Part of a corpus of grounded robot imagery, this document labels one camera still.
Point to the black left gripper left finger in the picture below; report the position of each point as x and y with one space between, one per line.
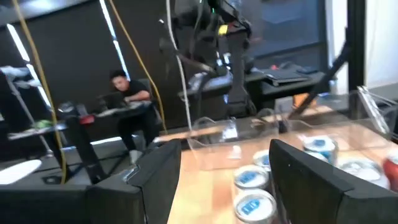
140 193

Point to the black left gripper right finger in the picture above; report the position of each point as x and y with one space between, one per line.
311 193

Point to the slim silver can blue tab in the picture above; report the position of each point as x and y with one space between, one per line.
262 158
320 143
251 177
255 207

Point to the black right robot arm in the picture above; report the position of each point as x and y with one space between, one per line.
237 68

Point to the white soda can silver tab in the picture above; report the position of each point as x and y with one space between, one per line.
363 169

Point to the black office desk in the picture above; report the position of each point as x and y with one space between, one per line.
118 112
280 79

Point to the red Fanta strawberry can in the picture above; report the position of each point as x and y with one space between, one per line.
392 171

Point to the black floor box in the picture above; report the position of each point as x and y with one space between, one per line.
51 180

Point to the small red black device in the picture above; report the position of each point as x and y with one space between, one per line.
87 119

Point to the person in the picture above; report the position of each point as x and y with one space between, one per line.
133 90

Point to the small green object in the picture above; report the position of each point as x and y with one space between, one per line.
42 123

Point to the metal shelf rack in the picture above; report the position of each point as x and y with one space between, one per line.
28 134

